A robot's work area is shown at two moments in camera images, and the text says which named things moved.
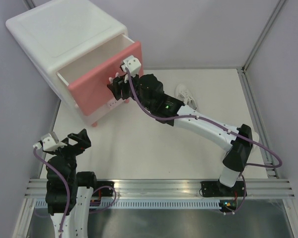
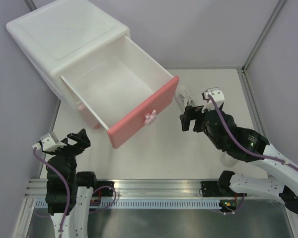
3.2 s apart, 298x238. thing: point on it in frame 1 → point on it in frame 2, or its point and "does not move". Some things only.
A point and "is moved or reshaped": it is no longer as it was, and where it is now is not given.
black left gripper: x=83 y=142 does not move
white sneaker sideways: x=182 y=93 does not move
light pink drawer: x=93 y=116 → x=88 y=115
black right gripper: x=119 y=84 → x=190 y=113
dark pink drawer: x=87 y=78 is moved or reshaped
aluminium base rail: x=273 y=188 does not move
